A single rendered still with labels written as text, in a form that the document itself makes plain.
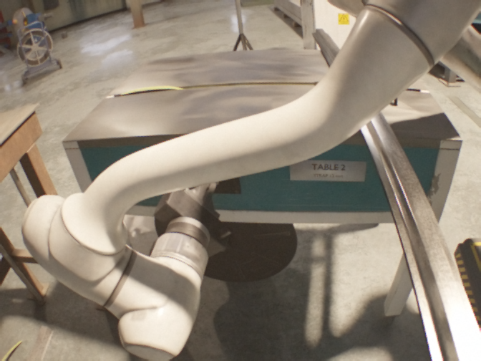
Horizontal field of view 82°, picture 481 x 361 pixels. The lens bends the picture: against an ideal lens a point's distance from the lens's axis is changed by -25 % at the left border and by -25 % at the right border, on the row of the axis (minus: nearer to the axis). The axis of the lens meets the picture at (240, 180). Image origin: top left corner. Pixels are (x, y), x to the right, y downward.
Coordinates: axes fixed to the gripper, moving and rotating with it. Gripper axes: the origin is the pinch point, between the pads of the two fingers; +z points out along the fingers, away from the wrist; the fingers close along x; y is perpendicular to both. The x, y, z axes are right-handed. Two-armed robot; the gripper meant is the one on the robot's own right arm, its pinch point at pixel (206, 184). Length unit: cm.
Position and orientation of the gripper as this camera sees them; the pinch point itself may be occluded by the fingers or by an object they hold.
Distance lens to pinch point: 71.1
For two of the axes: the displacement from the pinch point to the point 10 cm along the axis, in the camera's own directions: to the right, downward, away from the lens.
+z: 1.7, -6.1, 7.8
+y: 6.8, -5.0, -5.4
